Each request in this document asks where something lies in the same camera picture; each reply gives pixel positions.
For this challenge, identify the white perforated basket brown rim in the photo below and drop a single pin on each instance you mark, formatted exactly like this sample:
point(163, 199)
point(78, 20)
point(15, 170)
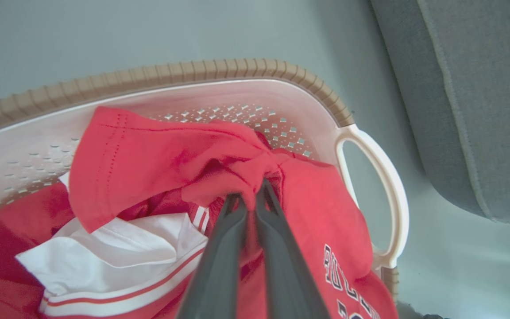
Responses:
point(25, 146)

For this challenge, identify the grey fabric sofa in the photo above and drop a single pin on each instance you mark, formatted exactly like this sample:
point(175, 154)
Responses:
point(481, 110)

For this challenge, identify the red white-striped lettered jersey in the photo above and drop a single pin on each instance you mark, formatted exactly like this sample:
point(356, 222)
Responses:
point(104, 257)

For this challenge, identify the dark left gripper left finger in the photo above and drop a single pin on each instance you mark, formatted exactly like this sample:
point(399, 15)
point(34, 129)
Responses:
point(219, 266)

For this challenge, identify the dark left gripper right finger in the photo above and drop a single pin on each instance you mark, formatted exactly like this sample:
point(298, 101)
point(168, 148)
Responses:
point(283, 274)

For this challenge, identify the plain red t-shirt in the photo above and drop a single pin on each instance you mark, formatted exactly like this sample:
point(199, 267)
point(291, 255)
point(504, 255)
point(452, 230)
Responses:
point(148, 155)

